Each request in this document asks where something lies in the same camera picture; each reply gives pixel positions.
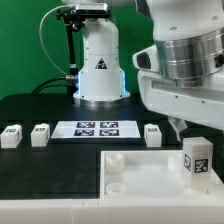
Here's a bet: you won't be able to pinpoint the white square table top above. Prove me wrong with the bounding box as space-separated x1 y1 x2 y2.
100 150 224 199

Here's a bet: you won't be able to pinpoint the white fiducial marker plate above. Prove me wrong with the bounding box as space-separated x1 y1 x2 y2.
51 121 140 139

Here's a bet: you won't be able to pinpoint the grey camera cable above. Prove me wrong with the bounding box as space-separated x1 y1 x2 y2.
38 4 76 77

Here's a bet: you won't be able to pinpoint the black base cables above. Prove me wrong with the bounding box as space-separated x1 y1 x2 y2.
31 75 79 95

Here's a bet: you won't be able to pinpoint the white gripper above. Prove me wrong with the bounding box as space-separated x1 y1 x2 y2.
138 71 224 141

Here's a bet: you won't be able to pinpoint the white L-shaped obstacle wall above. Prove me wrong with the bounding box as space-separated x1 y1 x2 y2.
0 199 224 224

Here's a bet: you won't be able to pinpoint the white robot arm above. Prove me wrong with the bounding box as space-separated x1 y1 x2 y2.
62 0 224 131

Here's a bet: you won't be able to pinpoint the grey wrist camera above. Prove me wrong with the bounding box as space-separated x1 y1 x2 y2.
132 45 160 72

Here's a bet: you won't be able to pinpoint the camera on black stand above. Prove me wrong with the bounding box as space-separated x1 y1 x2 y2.
55 3 112 96

